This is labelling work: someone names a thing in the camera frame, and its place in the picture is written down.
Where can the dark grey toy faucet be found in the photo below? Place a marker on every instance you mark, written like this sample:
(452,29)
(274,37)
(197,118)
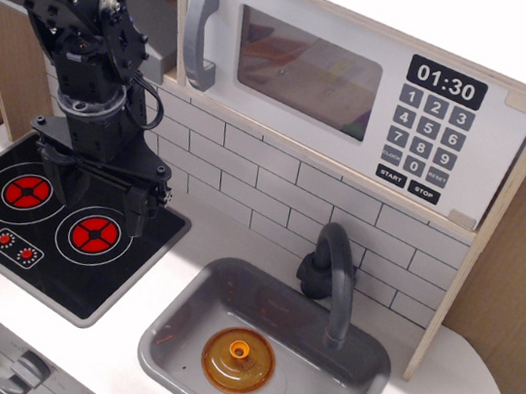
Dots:
(328,272)

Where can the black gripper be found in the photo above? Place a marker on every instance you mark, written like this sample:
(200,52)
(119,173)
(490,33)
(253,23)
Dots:
(105,141)

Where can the orange transparent pot lid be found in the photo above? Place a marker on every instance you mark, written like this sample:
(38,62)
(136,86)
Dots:
(238,360)

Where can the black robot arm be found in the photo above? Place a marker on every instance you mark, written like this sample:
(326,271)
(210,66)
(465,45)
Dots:
(97,53)

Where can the grey toy sink basin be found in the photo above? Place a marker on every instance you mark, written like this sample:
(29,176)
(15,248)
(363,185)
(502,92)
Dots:
(231,293)

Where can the grey microwave door handle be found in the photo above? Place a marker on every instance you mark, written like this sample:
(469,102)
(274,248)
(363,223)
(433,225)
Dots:
(199,71)

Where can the white toy microwave door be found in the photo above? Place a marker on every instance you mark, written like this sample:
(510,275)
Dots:
(426,129)

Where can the grey oven door handle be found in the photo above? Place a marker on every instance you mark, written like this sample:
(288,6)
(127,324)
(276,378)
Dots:
(23,375)

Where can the black toy stovetop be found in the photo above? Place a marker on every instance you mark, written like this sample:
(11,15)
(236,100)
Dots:
(78,261)

